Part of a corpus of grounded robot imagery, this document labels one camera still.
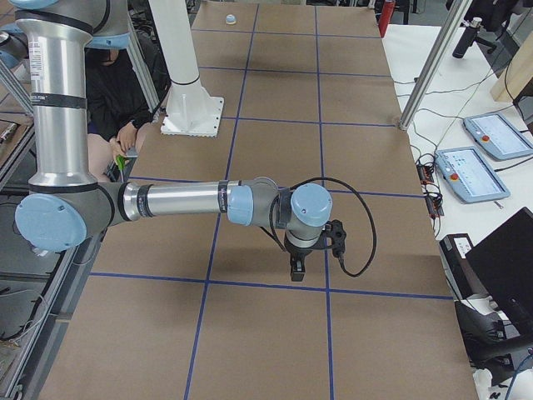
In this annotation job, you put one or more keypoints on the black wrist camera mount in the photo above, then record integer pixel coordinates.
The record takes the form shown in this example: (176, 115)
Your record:
(334, 238)

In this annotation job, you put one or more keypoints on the black box with label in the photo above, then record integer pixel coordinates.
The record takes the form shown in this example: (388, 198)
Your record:
(464, 282)

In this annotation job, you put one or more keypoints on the black laptop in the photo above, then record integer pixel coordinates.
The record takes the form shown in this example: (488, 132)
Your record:
(503, 263)

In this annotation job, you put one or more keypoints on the white pedestal column with base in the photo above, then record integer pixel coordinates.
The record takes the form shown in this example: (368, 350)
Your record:
(190, 110)

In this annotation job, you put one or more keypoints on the seated person in black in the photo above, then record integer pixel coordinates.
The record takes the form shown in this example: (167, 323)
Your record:
(119, 118)

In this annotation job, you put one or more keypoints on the red bottle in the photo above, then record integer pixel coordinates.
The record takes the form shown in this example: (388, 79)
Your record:
(387, 11)

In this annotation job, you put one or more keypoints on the light blue call bell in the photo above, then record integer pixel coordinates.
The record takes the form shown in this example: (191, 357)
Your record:
(231, 19)

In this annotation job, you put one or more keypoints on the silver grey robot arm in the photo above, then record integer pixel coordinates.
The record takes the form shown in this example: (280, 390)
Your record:
(66, 204)

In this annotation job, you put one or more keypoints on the black bottle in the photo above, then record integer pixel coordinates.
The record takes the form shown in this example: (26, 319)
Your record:
(467, 38)

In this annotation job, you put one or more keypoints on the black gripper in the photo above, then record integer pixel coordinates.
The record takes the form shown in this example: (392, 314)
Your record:
(298, 252)

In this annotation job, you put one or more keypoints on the far teach pendant tablet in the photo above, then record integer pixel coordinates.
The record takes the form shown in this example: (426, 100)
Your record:
(497, 136)

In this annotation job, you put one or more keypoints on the aluminium frame post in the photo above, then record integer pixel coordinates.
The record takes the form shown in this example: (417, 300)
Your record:
(437, 52)

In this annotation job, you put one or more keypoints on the teach pendant tablet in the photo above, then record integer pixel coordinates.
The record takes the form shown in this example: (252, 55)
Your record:
(469, 176)
(497, 136)

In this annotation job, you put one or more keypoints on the small circuit board with wires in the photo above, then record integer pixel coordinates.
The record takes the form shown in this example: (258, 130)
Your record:
(425, 167)

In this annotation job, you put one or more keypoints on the near teach pendant tablet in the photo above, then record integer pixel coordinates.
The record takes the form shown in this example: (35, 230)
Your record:
(469, 176)

